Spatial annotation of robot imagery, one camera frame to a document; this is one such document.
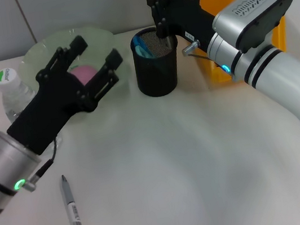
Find grey pen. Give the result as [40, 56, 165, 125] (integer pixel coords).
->
[60, 172, 87, 225]

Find left arm grey cable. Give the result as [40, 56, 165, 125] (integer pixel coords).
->
[17, 138, 67, 193]

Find black mesh pen cup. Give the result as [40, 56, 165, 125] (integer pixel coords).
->
[127, 24, 187, 100]

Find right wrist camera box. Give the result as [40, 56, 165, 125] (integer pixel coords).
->
[208, 0, 300, 57]

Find blue plastic scissors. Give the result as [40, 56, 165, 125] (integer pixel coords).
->
[131, 32, 171, 78]

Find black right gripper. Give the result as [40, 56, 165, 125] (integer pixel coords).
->
[145, 0, 221, 61]

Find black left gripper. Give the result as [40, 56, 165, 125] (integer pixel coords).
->
[0, 28, 137, 160]

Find clear green-label water bottle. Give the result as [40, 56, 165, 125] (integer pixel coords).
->
[0, 61, 64, 156]

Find green glass fruit bowl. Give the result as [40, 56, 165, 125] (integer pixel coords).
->
[14, 19, 139, 129]

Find pink peach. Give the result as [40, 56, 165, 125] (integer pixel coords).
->
[70, 64, 100, 88]

